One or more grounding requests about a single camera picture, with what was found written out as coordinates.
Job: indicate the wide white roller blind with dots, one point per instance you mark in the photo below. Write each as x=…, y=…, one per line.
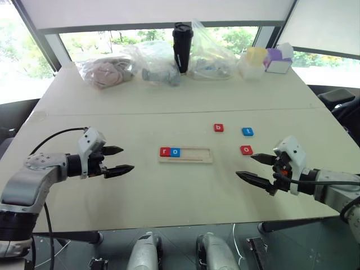
x=140, y=11

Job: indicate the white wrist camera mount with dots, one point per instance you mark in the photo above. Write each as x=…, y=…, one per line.
x=90, y=140
x=295, y=152

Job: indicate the small black metal clamp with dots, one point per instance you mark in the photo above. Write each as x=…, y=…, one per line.
x=98, y=263

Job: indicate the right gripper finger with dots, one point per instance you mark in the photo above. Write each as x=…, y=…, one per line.
x=256, y=180
x=264, y=159

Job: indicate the red letter tile b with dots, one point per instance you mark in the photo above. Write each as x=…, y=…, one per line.
x=218, y=128

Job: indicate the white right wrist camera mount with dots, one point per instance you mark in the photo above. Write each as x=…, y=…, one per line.
x=295, y=152

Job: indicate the black office chair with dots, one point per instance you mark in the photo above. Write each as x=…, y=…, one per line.
x=17, y=112
x=336, y=97

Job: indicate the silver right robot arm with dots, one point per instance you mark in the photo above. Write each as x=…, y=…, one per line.
x=334, y=197

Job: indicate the wooden letter tray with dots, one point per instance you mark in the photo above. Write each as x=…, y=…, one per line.
x=194, y=154

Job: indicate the red letter tile r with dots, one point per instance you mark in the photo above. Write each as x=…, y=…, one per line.
x=165, y=152

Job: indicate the black travel tumbler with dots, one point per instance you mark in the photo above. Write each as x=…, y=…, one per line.
x=181, y=47

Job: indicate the plastic bag with grey object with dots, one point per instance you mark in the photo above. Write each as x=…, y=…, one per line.
x=160, y=76

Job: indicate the blue letter tile o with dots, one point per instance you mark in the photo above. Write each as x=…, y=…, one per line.
x=175, y=152

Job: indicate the purple and white box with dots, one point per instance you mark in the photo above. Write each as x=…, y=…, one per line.
x=277, y=66

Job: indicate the dark window frame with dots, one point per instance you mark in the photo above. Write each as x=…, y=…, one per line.
x=53, y=47

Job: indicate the black metal bracket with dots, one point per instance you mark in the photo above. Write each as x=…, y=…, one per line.
x=257, y=253

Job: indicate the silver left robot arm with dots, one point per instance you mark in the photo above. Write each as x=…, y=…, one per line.
x=28, y=180

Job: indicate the black table support bar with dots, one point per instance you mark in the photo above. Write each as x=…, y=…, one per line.
x=281, y=225
x=70, y=237

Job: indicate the clear plastic bag with parts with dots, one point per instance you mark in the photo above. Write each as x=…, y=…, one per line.
x=211, y=62

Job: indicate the blue letter tile t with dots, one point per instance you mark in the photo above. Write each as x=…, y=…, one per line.
x=248, y=132

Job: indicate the silver right robot leg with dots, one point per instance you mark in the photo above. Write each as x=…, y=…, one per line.
x=216, y=253

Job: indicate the silver left robot leg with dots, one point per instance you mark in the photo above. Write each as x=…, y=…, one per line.
x=143, y=253

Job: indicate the narrow white roller blind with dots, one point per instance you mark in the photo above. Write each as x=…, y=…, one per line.
x=323, y=25

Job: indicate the silver robot leg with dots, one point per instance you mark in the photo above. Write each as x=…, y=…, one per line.
x=143, y=253
x=216, y=253

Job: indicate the red letter tile o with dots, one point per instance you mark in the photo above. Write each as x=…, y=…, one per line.
x=246, y=150

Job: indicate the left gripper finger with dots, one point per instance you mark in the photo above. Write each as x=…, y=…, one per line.
x=118, y=171
x=112, y=150

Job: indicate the yellow plastic cup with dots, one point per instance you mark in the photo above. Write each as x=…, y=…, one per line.
x=256, y=54

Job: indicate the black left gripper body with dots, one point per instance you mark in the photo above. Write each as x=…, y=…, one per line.
x=95, y=166

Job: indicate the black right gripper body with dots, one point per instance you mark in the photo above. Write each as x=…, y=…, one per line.
x=282, y=180

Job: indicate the plastic bag with pink cloth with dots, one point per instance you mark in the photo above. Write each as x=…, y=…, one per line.
x=104, y=73

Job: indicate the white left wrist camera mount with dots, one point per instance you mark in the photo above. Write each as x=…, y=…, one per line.
x=90, y=140

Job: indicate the translucent plastic container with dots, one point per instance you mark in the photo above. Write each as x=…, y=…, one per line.
x=249, y=73

